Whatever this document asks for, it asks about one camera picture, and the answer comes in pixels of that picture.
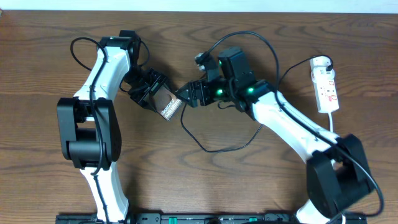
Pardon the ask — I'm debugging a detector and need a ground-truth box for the Galaxy smartphone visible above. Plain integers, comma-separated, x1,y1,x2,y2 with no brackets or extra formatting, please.
150,86,182,121

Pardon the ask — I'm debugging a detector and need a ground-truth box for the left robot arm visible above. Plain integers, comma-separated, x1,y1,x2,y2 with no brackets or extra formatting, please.
55,30,175,223

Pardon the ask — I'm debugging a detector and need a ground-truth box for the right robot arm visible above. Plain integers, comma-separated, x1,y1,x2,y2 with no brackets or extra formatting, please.
175,47,376,223

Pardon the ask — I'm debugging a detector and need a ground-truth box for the white USB charger plug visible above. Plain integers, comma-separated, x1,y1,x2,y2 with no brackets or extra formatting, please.
311,67,335,83

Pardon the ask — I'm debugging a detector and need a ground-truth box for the white power strip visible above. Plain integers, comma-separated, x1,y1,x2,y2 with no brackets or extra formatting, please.
310,56,339,114

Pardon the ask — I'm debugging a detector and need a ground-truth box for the black USB charging cable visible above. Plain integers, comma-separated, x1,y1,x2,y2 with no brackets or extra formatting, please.
180,55,334,154

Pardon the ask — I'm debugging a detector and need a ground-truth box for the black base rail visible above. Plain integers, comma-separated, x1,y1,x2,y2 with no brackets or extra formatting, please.
55,213,368,224

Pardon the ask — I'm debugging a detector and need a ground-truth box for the white power strip cord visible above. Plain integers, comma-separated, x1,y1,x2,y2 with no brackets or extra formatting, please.
327,112,346,224

